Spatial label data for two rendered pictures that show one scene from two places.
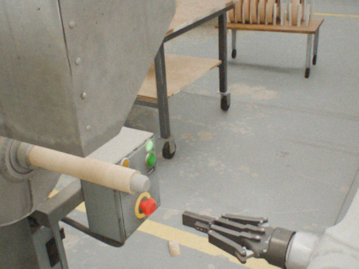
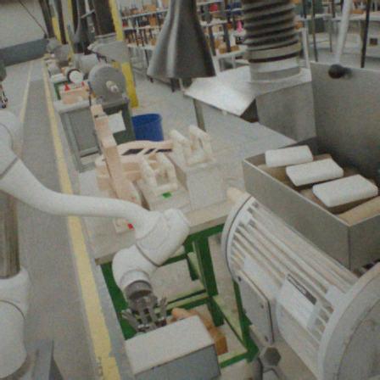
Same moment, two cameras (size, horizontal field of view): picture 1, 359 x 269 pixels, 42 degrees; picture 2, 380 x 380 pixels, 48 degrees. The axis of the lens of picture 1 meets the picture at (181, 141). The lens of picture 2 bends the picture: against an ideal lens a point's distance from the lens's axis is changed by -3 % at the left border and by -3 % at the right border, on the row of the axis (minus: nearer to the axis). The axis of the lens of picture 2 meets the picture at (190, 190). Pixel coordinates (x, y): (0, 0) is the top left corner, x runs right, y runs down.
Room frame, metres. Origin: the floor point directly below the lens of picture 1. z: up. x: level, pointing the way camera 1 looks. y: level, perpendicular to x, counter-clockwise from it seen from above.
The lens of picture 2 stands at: (1.27, 0.65, 1.69)
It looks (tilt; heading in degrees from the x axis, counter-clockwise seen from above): 23 degrees down; 224
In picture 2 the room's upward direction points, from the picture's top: 12 degrees counter-clockwise
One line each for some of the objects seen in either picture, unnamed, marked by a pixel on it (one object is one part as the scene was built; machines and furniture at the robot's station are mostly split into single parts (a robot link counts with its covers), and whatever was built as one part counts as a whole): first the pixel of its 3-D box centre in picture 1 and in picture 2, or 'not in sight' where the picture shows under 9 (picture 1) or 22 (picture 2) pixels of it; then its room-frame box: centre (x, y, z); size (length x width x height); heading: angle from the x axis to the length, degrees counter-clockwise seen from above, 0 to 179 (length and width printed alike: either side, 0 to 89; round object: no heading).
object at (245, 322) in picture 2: not in sight; (244, 306); (0.11, -0.30, 0.45); 0.05 x 0.05 x 0.90; 59
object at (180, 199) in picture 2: not in sight; (162, 195); (0.17, -0.58, 0.98); 0.27 x 0.16 x 0.09; 58
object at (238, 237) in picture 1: (234, 237); (153, 314); (0.73, -0.09, 0.97); 0.11 x 0.01 x 0.04; 60
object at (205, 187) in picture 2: not in sight; (195, 176); (0.04, -0.50, 1.02); 0.27 x 0.15 x 0.17; 58
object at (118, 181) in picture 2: not in sight; (113, 163); (0.30, -0.67, 1.17); 0.35 x 0.04 x 0.40; 57
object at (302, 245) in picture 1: (305, 255); (136, 287); (0.67, -0.22, 0.97); 0.09 x 0.06 x 0.09; 148
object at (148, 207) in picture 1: (146, 205); not in sight; (0.85, 0.09, 0.97); 0.04 x 0.04 x 0.04; 59
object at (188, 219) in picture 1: (197, 222); not in sight; (0.79, -0.02, 0.97); 0.07 x 0.01 x 0.03; 58
